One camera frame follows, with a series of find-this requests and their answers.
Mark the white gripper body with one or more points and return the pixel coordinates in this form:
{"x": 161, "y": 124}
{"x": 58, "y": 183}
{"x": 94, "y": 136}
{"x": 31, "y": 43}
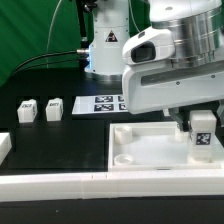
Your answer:
{"x": 151, "y": 83}

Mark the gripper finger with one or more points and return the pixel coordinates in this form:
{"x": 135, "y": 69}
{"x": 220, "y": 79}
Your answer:
{"x": 220, "y": 112}
{"x": 176, "y": 118}

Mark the white square table top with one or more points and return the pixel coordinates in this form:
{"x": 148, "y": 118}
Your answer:
{"x": 155, "y": 146}

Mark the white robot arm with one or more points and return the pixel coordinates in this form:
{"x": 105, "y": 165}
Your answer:
{"x": 177, "y": 61}

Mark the white marker board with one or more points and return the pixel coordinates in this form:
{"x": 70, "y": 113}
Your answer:
{"x": 98, "y": 104}

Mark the green backdrop curtain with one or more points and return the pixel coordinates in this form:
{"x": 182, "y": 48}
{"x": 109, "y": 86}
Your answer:
{"x": 29, "y": 28}

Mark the white left fence piece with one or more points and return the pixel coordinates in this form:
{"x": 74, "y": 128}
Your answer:
{"x": 5, "y": 145}

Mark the white front fence rail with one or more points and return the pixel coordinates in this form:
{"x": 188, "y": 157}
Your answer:
{"x": 111, "y": 185}

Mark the black camera pole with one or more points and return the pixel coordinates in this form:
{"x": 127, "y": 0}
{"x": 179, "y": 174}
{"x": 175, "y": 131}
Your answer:
{"x": 84, "y": 6}

